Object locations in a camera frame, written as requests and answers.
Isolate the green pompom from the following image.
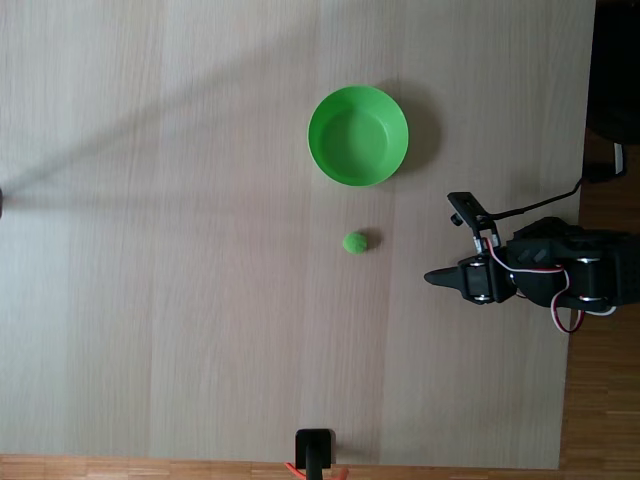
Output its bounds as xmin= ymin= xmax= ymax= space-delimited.
xmin=342 ymin=230 xmax=370 ymax=257

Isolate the green plastic bowl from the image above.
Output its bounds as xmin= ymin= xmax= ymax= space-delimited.
xmin=306 ymin=85 xmax=410 ymax=188

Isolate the grey chair leg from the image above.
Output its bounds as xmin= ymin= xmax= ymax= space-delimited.
xmin=583 ymin=141 xmax=629 ymax=185

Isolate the black table clamp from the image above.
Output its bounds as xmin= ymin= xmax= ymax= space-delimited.
xmin=294 ymin=428 xmax=336 ymax=480

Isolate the black office chair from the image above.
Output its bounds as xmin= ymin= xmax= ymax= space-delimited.
xmin=584 ymin=0 xmax=640 ymax=146

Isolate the red white servo cable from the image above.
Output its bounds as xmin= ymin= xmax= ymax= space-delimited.
xmin=485 ymin=238 xmax=585 ymax=335

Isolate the black camera cable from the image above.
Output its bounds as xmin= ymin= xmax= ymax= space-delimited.
xmin=487 ymin=175 xmax=586 ymax=220

